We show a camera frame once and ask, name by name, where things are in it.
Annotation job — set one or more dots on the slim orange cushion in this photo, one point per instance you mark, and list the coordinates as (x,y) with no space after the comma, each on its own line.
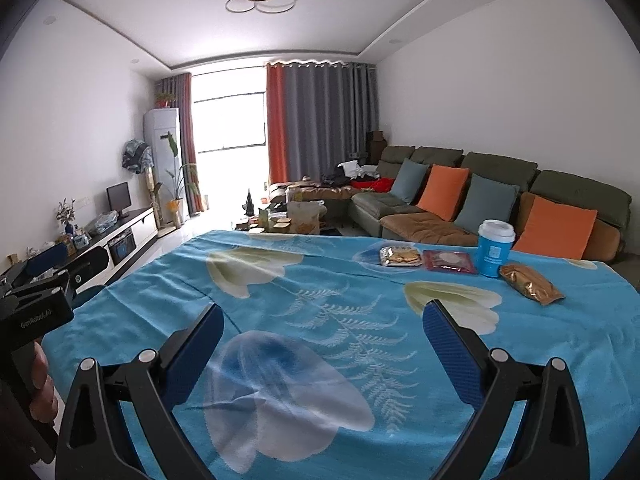
(442,192)

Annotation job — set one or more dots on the large grey-blue cushion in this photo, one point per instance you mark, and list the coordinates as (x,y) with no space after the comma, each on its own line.
(486,205)

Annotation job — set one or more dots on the grey and orange curtain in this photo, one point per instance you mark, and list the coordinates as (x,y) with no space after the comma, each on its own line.
(325,125)

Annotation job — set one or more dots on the flower vase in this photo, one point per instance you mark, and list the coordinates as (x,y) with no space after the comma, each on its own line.
(65,215)

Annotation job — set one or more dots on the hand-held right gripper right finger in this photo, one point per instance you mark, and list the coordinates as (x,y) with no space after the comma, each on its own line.
(450,355)

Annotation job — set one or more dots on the tall plant in orange pot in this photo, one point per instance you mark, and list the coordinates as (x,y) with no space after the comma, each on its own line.
(175,207)

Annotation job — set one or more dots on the black monitor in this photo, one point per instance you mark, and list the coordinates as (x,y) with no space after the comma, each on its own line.
(119,197)

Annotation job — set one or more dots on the beige paper bag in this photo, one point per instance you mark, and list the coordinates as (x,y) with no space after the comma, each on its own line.
(305,217)

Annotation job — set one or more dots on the blue cup with white lid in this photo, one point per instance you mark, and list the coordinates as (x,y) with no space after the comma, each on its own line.
(494,255)

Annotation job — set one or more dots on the olive green sofa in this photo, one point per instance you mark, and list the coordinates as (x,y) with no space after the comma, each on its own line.
(500,165)

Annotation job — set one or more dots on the red snack packet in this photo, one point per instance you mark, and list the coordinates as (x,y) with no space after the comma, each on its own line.
(450,262)

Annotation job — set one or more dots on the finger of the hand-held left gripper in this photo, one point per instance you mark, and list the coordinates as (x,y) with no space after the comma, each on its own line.
(87,272)
(47,259)

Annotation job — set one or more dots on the clear plastic bag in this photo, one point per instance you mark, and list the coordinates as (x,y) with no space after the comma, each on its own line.
(102,222)

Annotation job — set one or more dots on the gold snack packet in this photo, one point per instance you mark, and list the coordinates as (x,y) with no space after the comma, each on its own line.
(532,285)

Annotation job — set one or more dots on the clear cookie packet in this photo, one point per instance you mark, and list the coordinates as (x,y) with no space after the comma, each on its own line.
(400,257)

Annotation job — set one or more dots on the person's left hand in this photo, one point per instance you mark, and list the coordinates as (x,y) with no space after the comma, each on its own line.
(44,390)

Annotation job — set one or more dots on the small grey-blue cushion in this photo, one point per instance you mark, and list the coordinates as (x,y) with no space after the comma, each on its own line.
(410,182)

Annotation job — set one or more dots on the floor fan with floral cover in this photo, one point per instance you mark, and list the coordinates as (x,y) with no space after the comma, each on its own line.
(136,157)

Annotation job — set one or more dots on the white standing air conditioner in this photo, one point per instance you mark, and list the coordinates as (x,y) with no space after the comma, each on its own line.
(160,160)

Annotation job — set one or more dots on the window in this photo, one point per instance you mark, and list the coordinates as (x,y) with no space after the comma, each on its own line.
(230,120)

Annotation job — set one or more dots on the white and black TV cabinet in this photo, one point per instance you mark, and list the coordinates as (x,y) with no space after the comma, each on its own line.
(135,232)

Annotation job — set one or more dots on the small red potted plant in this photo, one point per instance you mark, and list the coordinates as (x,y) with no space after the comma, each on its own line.
(165,100)

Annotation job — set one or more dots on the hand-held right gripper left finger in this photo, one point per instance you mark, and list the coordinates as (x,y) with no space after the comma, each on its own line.
(192,355)

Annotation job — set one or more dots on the cluttered coffee table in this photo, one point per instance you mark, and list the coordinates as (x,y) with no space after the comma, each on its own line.
(270,225)

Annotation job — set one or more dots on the pile of clothes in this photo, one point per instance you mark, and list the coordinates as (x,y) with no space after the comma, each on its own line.
(347,174)

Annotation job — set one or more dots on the wide orange cushion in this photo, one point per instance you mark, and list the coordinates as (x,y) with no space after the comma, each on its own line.
(555,227)

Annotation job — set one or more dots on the red cloth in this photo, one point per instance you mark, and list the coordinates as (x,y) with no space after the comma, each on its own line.
(377,186)

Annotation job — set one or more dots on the brown cardboard boxes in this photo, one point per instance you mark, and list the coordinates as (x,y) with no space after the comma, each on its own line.
(376,147)

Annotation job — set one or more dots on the blue and white ceramic pot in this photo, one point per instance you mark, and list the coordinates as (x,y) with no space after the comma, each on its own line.
(80,240)

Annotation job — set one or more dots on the patterned grey orange curtain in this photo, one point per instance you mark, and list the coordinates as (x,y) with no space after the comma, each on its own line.
(182,130)

